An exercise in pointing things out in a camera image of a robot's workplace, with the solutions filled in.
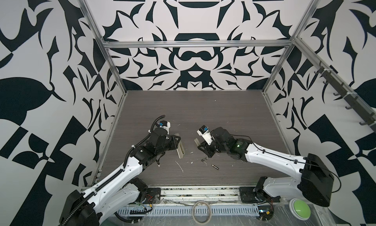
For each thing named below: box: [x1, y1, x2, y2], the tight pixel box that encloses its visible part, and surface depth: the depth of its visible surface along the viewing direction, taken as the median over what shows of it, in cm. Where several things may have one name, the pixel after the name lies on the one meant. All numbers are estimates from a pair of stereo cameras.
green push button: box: [288, 198, 311, 221], surface depth 70 cm
